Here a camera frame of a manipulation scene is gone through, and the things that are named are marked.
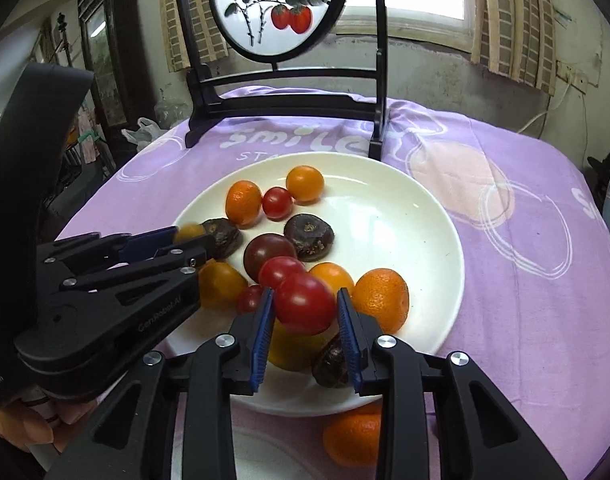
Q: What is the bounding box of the black tripod stand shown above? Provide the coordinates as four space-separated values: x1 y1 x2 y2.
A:
55 10 73 68

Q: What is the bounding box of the small yellow cherry tomato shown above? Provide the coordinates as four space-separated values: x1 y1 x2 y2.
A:
174 222 207 243

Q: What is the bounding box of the person's left hand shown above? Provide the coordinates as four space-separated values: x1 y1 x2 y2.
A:
0 400 98 456

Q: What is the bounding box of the beige checked curtain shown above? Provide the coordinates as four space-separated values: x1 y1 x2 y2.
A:
157 0 231 73
472 0 558 96

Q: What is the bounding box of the dark wooden cabinet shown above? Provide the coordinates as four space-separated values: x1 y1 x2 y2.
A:
77 0 161 131

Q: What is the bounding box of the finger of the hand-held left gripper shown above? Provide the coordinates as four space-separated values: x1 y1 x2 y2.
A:
51 234 218 319
37 226 178 281

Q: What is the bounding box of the white cable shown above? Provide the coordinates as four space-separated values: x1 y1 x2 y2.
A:
518 80 571 136

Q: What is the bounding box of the red cherry tomato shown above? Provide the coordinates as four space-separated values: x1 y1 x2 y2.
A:
262 186 294 221
236 284 266 315
274 272 337 336
258 256 307 291

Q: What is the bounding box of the large yellow tomato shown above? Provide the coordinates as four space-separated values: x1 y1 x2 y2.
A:
267 320 338 372

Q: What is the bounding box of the purple printed tablecloth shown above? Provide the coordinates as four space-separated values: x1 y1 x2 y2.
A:
55 85 610 480

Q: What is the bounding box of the white wall outlet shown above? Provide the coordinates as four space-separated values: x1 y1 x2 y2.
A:
555 60 603 93

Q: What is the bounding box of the white plastic bag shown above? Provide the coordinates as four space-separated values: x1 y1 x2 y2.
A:
121 117 168 153

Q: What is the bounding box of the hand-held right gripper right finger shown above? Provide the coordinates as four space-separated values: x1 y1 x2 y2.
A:
336 287 571 480

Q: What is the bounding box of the small orange mandarin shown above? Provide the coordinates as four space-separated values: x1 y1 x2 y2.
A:
225 180 263 227

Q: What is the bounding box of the large orange mandarin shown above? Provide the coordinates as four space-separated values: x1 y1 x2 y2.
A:
323 402 383 468

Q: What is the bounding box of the white oval plate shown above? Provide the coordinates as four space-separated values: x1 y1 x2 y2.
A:
157 151 466 417

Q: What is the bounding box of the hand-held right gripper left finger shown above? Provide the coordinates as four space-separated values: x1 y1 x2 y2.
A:
44 287 276 480

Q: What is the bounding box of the orange cherry tomato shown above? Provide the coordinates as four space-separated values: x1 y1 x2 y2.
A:
199 260 249 310
308 262 356 298
286 165 325 204

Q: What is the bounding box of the dark red tomato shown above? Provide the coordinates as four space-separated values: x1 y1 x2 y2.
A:
243 233 298 283

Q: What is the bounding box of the round painted table screen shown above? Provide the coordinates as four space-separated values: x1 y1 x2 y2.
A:
170 0 393 162

